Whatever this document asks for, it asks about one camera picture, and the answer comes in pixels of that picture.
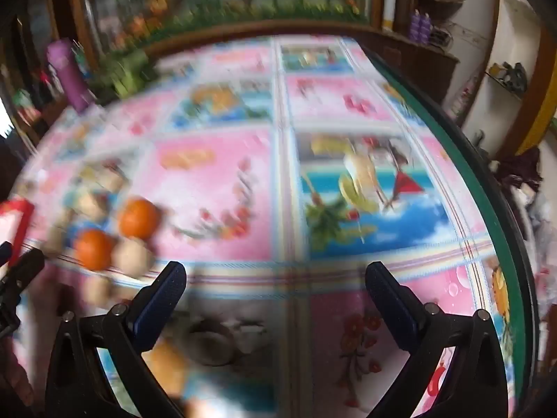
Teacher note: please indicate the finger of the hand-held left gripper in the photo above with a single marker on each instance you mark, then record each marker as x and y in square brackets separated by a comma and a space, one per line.
[24, 270]

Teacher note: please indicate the beige walnut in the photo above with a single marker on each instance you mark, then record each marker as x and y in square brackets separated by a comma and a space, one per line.
[56, 238]
[98, 291]
[93, 204]
[132, 257]

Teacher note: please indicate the brown wooden cabinet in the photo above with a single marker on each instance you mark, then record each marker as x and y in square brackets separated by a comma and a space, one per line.
[409, 61]

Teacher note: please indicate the purple thermos bottle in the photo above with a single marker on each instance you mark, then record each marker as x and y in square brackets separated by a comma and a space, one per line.
[67, 74]

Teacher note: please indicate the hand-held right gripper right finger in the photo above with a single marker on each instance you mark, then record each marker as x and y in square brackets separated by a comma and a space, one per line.
[391, 307]

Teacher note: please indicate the orange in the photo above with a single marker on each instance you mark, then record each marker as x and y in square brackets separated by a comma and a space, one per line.
[93, 249]
[139, 219]

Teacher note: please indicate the dark red cloth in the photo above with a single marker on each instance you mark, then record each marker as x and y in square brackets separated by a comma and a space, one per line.
[522, 170]

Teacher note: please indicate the small purple bottle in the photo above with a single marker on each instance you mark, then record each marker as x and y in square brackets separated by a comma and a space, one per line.
[414, 26]
[426, 28]

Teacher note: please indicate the red-rimmed white tray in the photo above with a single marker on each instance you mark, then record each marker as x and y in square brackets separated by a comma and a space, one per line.
[24, 226]

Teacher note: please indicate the green leafy vegetable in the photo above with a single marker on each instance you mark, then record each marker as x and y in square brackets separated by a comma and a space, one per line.
[126, 76]

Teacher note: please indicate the dark shoes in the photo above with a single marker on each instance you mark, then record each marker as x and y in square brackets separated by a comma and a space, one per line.
[511, 75]

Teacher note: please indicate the brown woven basket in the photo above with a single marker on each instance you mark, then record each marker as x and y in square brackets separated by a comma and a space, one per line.
[439, 2]

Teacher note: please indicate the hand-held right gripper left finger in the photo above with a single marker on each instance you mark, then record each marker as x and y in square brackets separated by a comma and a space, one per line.
[159, 309]

